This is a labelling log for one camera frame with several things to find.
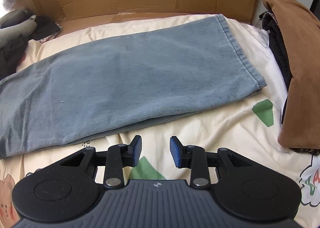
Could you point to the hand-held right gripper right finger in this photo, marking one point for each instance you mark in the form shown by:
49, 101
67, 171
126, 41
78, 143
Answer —
175, 153

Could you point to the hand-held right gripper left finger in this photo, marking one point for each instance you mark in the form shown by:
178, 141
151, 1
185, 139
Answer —
137, 150

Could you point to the cream bear print bed sheet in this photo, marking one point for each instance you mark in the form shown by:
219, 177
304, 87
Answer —
212, 130

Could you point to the black folded garment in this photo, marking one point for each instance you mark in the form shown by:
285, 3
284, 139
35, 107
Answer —
277, 48

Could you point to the brown folded garment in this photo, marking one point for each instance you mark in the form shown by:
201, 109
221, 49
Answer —
300, 68

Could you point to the black crumpled garment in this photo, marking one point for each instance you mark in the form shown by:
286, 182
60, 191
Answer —
10, 58

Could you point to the grey neck pillow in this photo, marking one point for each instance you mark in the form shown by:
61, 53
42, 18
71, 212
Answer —
15, 25

